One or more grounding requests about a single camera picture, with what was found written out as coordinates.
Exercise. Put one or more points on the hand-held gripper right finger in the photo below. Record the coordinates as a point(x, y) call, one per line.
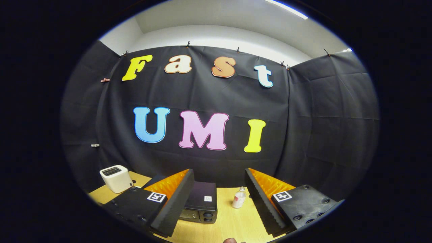
point(261, 209)

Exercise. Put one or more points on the row of cloth clips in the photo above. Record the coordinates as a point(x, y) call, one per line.
point(238, 50)

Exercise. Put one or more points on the clear bottle with red label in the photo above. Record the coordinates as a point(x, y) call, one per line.
point(238, 200)

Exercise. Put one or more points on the black toaster oven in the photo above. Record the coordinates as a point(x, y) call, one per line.
point(202, 199)

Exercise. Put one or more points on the white bread toaster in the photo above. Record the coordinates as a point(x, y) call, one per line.
point(116, 180)

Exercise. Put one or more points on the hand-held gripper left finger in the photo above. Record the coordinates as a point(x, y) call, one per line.
point(175, 209)

